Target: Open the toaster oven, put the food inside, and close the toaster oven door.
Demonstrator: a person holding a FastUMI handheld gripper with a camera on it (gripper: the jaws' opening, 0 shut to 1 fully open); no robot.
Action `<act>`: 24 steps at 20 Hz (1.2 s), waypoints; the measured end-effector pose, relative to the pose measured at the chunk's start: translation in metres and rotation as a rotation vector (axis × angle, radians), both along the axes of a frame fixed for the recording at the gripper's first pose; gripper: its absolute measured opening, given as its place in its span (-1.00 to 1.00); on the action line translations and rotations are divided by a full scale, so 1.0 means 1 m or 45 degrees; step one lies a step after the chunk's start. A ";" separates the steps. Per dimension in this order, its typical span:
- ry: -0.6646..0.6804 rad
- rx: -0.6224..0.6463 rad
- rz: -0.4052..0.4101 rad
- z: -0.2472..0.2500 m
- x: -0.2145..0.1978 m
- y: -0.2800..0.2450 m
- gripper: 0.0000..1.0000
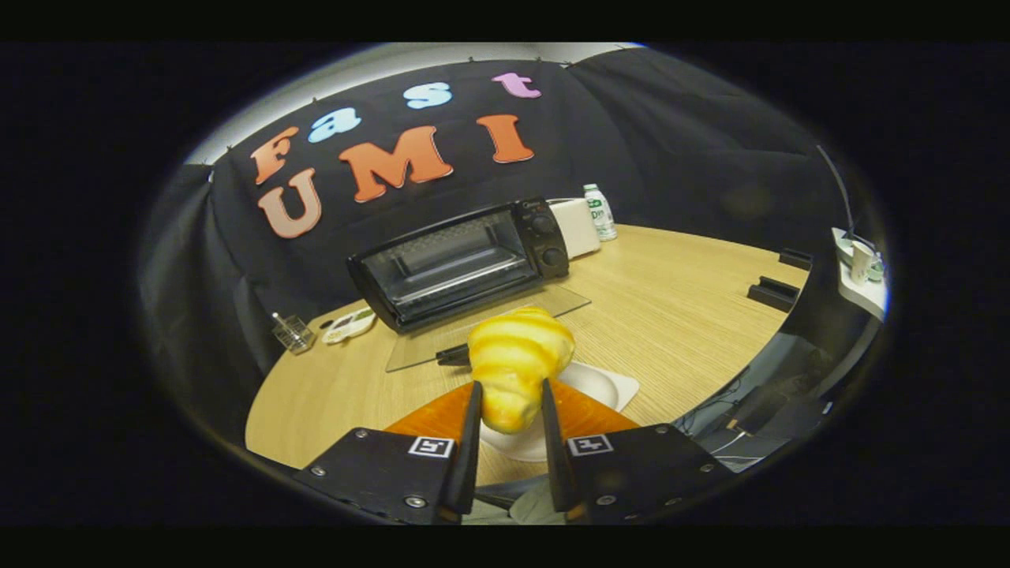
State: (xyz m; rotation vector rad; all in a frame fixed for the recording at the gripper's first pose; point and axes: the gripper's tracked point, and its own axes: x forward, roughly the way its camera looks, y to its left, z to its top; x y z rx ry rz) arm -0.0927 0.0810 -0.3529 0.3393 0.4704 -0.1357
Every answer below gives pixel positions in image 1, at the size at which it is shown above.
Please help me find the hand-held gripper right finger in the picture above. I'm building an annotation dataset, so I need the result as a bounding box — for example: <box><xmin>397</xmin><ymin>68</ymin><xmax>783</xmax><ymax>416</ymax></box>
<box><xmin>541</xmin><ymin>377</ymin><xmax>716</xmax><ymax>525</ymax></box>

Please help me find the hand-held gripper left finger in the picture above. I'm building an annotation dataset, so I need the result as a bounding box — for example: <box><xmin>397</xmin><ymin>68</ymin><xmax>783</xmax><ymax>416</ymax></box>
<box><xmin>294</xmin><ymin>381</ymin><xmax>484</xmax><ymax>525</ymax></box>

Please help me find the yellow croissant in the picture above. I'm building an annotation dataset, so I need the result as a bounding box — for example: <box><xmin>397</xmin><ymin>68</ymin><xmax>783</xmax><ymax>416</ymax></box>
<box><xmin>467</xmin><ymin>306</ymin><xmax>577</xmax><ymax>435</ymax></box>

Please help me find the black toaster oven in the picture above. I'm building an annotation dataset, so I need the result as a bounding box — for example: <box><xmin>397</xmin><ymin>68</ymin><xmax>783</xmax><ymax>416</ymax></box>
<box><xmin>346</xmin><ymin>196</ymin><xmax>593</xmax><ymax>373</ymax></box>

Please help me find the white bread toaster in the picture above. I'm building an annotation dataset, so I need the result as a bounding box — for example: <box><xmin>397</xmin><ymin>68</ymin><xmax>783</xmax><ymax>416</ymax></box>
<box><xmin>547</xmin><ymin>197</ymin><xmax>602</xmax><ymax>260</ymax></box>

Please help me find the white plate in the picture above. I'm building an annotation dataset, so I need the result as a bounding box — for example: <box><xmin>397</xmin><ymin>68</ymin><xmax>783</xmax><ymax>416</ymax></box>
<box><xmin>479</xmin><ymin>361</ymin><xmax>641</xmax><ymax>463</ymax></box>

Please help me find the white snack dish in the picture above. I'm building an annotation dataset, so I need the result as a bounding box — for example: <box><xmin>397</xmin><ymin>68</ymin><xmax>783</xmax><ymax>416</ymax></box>
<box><xmin>321</xmin><ymin>308</ymin><xmax>378</xmax><ymax>346</ymax></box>

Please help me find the white plastic bottle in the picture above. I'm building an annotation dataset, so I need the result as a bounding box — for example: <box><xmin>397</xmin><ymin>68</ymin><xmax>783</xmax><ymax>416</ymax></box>
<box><xmin>582</xmin><ymin>184</ymin><xmax>619</xmax><ymax>242</ymax></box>

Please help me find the white side table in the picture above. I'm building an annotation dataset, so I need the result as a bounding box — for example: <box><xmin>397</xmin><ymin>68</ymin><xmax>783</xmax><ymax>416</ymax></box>
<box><xmin>830</xmin><ymin>227</ymin><xmax>889</xmax><ymax>321</ymax></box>

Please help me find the white paper cup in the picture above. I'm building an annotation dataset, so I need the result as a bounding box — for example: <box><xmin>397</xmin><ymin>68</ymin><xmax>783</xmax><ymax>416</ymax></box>
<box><xmin>849</xmin><ymin>240</ymin><xmax>876</xmax><ymax>286</ymax></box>

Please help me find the wire mesh holder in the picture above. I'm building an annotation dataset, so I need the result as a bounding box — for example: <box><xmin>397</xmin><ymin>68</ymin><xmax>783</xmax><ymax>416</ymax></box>
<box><xmin>271</xmin><ymin>312</ymin><xmax>317</xmax><ymax>354</ymax></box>

